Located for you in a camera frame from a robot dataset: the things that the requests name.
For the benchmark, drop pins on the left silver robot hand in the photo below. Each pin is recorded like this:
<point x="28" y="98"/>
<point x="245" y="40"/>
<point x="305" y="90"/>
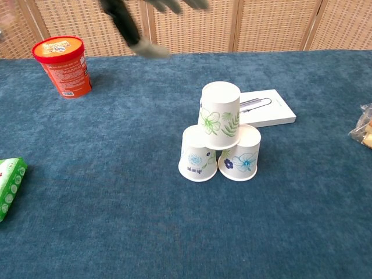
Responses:
<point x="125" y="20"/>

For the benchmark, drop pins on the paper cup green flower print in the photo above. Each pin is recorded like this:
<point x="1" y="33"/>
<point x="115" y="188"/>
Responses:
<point x="219" y="110"/>

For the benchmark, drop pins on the orange snack tub red lid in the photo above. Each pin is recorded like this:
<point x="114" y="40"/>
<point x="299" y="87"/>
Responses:
<point x="68" y="72"/>

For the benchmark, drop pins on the white USB hub box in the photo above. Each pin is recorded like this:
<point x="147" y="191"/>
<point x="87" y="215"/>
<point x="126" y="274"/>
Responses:
<point x="270" y="112"/>

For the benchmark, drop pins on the green snack packet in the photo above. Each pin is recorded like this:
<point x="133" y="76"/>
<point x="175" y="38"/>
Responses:
<point x="11" y="186"/>

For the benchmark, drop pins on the paper cup dandelion text print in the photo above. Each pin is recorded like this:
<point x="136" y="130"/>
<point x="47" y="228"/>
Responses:
<point x="194" y="162"/>

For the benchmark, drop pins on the paper cup blue flower print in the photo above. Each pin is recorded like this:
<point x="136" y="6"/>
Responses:
<point x="244" y="162"/>

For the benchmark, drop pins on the woven bamboo folding screen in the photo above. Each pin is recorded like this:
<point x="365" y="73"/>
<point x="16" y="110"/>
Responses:
<point x="261" y="26"/>

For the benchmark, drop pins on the clear plastic snack packet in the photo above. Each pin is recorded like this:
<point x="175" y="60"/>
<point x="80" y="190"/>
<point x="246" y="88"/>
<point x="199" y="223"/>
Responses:
<point x="363" y="128"/>

